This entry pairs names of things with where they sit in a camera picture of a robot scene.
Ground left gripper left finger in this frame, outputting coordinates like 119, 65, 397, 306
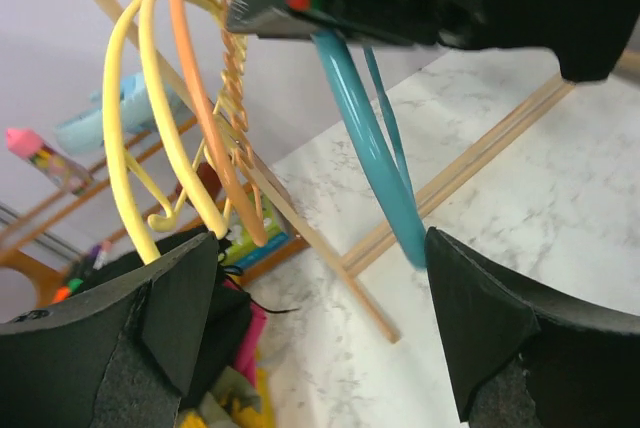
1, 233, 218, 427

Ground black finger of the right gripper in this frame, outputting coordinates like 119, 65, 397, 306
226, 0, 360, 41

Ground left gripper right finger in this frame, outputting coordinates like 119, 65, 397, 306
425, 227, 639, 427

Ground blue hanger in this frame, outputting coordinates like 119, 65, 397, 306
312, 31, 427, 270

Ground black trousers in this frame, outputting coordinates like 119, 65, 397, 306
74, 225, 301, 412

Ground camouflage yellow trousers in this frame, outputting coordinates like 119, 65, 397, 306
174, 367, 264, 428

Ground pink trousers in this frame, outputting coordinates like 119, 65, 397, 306
232, 302, 267, 386

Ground yellow hanger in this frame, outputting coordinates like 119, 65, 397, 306
102, 0, 175, 264
139, 0, 236, 239

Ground orange hanger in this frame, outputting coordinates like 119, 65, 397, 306
169, 0, 268, 247

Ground orange highlighter marker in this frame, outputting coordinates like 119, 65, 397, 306
51, 286, 71, 304

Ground green highlighter marker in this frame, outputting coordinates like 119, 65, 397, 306
67, 278, 84, 293

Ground white pink pen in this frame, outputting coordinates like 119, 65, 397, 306
92, 240, 112, 270

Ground yellow plastic tray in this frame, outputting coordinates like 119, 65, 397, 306
256, 352, 276, 428

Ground wooden shelf rack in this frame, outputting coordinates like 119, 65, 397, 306
0, 112, 311, 309

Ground brown cube box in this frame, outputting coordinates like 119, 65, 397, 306
196, 162, 224, 207

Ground wooden clothes rack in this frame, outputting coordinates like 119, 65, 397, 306
47, 0, 640, 345

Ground green card box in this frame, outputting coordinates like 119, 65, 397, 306
219, 192, 294, 272

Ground pink water bottle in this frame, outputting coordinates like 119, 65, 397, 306
5, 128, 94, 196

